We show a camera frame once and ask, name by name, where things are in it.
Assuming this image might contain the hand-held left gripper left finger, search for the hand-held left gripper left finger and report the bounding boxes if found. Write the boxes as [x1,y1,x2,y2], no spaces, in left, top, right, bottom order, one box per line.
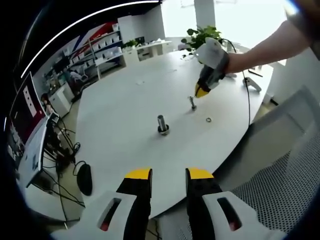
[49,167,154,240]

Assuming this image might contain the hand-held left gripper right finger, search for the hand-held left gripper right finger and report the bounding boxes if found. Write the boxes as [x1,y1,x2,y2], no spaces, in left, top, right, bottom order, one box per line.
[184,167,288,240]

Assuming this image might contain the thick threaded stud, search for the thick threaded stud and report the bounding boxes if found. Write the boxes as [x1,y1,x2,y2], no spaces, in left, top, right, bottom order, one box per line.
[156,114,171,137]

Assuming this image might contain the person's right hand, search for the person's right hand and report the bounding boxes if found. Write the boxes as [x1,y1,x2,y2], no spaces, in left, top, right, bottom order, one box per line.
[224,51,248,77]

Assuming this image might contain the potted green plant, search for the potted green plant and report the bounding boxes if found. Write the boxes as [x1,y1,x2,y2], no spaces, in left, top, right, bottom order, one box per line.
[181,25,226,55]

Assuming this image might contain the white handheld controller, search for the white handheld controller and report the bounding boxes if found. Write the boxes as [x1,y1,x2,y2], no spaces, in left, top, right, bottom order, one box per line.
[242,76,263,92]

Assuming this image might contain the dark hex key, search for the dark hex key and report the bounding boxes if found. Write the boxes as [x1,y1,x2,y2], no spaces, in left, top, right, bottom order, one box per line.
[248,68,264,78]

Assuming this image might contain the black oval device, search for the black oval device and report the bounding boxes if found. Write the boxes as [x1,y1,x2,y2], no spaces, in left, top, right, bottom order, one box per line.
[76,163,93,197]

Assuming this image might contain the small potted plants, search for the small potted plants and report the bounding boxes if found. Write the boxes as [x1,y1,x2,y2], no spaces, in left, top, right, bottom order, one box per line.
[122,39,138,50]

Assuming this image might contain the grey mesh office chair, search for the grey mesh office chair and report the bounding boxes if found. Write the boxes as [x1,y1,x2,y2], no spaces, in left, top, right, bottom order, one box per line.
[156,84,320,240]

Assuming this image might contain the person's grey shirt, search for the person's grey shirt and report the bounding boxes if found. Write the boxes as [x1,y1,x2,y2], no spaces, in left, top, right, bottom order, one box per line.
[284,0,320,50]

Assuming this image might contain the shelf with white bins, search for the shelf with white bins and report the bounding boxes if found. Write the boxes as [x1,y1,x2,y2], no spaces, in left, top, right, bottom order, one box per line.
[84,23,123,63]

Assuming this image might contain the white standing desk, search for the white standing desk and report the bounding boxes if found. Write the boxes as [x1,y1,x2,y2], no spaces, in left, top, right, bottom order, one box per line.
[14,113,61,188]

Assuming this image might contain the white cabinet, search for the white cabinet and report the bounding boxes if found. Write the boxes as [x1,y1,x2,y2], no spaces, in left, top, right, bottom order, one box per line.
[48,83,76,118]

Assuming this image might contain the long ceiling light strip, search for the long ceiling light strip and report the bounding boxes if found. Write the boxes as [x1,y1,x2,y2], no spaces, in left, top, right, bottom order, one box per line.
[21,0,163,78]

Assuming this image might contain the black cable tangle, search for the black cable tangle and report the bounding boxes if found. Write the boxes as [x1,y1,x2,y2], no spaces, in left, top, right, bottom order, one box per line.
[42,119,87,223]

